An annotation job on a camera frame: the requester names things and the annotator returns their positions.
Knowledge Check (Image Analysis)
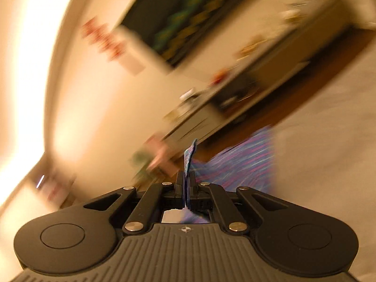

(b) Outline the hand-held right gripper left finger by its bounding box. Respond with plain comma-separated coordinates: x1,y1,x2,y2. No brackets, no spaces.
84,170,186,236

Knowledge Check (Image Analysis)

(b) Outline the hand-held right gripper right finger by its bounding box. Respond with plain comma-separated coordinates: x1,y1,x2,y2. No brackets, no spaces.
188,170,290,236

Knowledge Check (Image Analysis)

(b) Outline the blue pink plaid shirt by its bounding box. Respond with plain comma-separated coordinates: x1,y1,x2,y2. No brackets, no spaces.
176,125,278,224

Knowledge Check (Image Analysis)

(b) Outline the green chair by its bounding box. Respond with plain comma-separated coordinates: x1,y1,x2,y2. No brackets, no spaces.
131,150,156,183

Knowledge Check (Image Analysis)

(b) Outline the long low cabinet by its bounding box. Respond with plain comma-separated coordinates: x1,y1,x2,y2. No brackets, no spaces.
163,0,353,144

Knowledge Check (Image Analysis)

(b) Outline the dark green yellow wall painting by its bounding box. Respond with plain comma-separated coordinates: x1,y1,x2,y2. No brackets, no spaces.
120,0,268,68

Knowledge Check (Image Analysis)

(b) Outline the red wall decoration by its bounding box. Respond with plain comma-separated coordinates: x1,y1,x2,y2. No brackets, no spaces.
82,19,124,61

